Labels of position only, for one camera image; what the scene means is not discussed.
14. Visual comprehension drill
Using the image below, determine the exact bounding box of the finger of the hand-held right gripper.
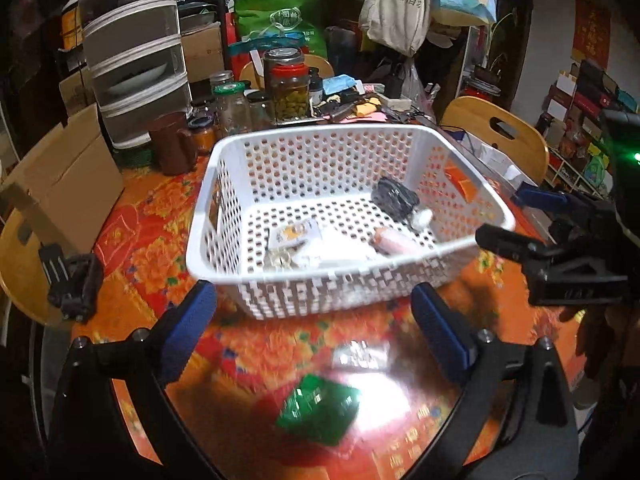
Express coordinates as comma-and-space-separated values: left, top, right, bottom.
511, 184, 601, 217
475, 224, 551, 267

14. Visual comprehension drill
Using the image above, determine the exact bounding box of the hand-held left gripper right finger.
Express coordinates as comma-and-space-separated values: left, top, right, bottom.
410, 282, 583, 480

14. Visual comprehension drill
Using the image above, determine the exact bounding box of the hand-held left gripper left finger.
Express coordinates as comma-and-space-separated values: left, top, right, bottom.
45, 280, 221, 480

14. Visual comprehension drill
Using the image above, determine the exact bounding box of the small white cloth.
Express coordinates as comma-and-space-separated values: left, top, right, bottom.
409, 208, 435, 233

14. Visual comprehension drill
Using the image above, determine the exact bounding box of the pink tube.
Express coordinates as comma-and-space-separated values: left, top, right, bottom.
374, 227, 426, 256

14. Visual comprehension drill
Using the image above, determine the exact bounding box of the green packet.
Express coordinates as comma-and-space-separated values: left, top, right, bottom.
275, 374, 362, 447

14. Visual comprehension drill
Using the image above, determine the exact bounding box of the white perforated plastic basket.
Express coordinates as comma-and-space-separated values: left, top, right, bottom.
185, 124, 517, 322

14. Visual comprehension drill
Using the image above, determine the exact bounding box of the person's right hand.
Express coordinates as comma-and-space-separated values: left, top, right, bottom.
559, 302, 631, 381

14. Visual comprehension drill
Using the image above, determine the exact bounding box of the blue and white paper bag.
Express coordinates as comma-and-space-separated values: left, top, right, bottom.
460, 130, 523, 196

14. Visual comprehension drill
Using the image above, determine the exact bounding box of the orange packet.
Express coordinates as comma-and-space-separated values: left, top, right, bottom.
444, 159, 482, 203

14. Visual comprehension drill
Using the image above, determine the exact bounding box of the shelf of colourful boxes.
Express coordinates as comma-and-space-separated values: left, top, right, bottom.
535, 57, 640, 196

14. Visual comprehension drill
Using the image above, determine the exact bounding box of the black clamp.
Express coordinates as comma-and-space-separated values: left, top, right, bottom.
39, 242, 105, 323

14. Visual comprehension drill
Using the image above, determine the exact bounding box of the clear plastic bag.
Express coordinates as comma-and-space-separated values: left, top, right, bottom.
400, 57, 431, 111

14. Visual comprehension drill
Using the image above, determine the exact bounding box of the brown ceramic pitcher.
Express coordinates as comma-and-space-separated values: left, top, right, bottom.
148, 112, 198, 176

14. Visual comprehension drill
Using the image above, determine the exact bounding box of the open cardboard box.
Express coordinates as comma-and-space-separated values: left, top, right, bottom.
0, 102, 125, 256

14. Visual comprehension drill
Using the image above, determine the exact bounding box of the blue-lid orange jar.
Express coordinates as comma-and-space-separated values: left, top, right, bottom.
187, 116, 218, 156

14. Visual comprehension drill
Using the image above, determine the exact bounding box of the green-lid glass jar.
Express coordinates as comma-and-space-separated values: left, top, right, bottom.
214, 82, 253, 136

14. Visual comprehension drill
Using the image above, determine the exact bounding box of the blue cloth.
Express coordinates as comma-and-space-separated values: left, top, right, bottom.
322, 75, 363, 98

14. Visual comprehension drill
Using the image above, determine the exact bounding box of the black-lid glass jar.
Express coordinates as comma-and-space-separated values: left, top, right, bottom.
246, 91, 275, 131

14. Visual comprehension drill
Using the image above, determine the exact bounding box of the beige canvas tote bag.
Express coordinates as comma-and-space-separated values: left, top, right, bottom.
359, 0, 433, 56

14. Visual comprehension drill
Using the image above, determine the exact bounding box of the red-lid glass jar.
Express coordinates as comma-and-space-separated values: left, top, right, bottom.
263, 47, 310, 123

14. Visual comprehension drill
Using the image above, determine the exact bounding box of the small cardboard box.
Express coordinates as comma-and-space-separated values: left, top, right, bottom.
180, 25, 226, 83

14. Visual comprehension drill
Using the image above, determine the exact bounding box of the green shopping bag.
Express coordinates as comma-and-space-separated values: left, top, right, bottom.
232, 0, 328, 61

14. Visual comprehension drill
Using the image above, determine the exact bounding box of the red wall scroll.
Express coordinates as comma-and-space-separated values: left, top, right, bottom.
571, 0, 612, 71

